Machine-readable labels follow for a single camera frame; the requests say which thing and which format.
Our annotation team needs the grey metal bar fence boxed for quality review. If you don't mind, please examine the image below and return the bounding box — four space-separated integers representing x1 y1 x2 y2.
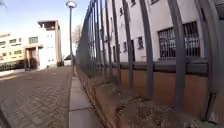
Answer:
75 0 224 123

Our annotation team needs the street lamp pole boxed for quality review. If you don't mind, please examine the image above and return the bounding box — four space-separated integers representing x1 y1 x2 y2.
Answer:
65 0 78 77

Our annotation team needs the grey concrete kerb strip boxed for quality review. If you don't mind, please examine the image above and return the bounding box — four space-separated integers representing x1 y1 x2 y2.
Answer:
68 66 105 128

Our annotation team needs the white building with barred windows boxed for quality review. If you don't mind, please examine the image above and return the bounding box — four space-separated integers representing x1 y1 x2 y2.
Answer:
79 0 224 63

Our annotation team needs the bare dirt patch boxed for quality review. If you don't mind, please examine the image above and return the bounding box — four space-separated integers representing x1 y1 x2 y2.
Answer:
113 96 214 128

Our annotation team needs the white building with tower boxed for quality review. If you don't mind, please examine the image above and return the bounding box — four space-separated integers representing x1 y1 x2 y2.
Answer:
0 19 63 72

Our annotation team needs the brown brick pavement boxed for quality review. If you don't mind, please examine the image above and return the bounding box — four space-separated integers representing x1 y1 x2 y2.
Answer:
0 65 75 128

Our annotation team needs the low orange brick wall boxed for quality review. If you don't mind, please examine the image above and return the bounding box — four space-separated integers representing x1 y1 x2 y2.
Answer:
75 65 224 128

